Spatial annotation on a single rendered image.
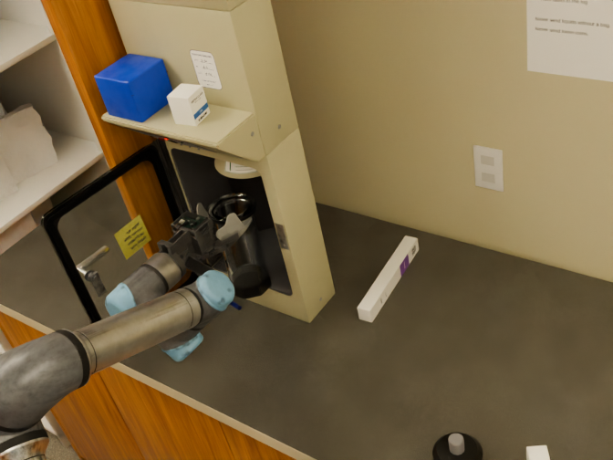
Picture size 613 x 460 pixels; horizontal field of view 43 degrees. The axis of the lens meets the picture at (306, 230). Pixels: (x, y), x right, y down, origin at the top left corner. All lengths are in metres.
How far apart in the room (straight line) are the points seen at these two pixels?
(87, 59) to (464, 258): 0.98
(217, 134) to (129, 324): 0.38
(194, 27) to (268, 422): 0.80
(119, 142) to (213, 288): 0.48
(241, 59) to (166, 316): 0.48
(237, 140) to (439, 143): 0.59
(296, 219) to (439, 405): 0.48
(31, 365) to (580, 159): 1.15
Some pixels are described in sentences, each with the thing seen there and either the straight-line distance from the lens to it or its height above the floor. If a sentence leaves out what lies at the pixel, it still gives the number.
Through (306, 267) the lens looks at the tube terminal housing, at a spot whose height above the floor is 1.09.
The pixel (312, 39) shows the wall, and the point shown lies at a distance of 1.91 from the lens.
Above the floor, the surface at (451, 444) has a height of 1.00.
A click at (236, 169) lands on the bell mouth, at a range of 1.66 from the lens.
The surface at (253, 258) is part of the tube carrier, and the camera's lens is 1.74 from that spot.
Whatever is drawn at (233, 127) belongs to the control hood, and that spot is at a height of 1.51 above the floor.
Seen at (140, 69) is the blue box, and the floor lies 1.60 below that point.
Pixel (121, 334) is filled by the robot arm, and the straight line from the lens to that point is 1.30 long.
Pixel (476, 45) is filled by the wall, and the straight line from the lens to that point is 1.69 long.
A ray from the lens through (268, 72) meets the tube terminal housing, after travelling 1.50.
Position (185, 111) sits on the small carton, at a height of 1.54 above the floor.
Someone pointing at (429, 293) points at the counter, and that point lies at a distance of 1.84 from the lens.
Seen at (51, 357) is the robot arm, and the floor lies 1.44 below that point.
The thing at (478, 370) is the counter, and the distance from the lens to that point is 1.68.
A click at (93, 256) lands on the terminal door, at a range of 1.72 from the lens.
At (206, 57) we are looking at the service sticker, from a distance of 1.50.
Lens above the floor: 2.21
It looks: 37 degrees down
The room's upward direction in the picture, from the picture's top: 13 degrees counter-clockwise
